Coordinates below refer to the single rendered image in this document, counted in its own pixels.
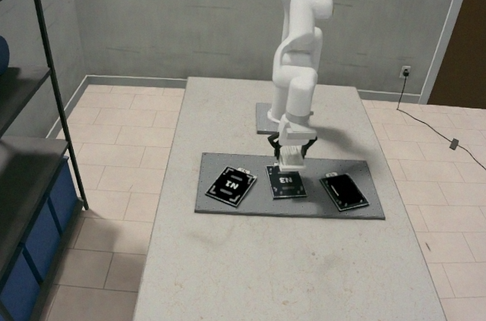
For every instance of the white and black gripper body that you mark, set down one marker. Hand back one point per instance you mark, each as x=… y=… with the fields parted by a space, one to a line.
x=284 y=123

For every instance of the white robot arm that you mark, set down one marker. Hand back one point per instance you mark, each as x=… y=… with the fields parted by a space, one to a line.
x=294 y=86

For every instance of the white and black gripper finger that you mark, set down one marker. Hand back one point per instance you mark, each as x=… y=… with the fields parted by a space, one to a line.
x=275 y=145
x=304 y=148

